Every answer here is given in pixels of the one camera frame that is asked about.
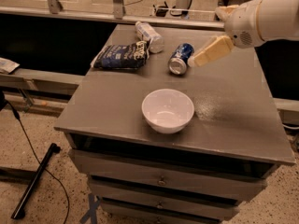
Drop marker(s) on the blue pepsi can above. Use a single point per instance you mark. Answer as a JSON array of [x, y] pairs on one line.
[[178, 62]]

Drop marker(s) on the top drawer knob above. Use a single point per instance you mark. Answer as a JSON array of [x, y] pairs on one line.
[[161, 181]]

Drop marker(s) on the middle drawer knob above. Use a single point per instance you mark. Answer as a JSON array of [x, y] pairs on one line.
[[160, 206]]

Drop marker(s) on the grey drawer cabinet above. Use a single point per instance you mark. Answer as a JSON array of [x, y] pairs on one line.
[[234, 141]]

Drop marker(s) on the clear plastic water bottle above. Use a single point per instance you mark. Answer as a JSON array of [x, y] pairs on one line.
[[147, 33]]

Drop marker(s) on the blue chip bag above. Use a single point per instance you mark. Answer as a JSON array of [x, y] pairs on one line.
[[131, 56]]

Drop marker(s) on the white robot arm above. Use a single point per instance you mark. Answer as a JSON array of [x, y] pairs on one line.
[[278, 19]]

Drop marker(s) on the metal railing frame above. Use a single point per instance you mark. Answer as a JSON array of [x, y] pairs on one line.
[[194, 14]]

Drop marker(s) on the white packet on ledge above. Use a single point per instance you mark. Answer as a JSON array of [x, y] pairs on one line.
[[7, 66]]

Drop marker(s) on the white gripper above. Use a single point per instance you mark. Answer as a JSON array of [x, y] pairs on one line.
[[243, 23]]

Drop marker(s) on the drawer knob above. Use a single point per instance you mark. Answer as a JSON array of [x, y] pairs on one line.
[[160, 206], [161, 181]]

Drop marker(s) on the white bowl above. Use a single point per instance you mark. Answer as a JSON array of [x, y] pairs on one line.
[[167, 111]]

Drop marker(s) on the black stand leg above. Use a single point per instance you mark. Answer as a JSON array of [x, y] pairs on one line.
[[19, 212]]

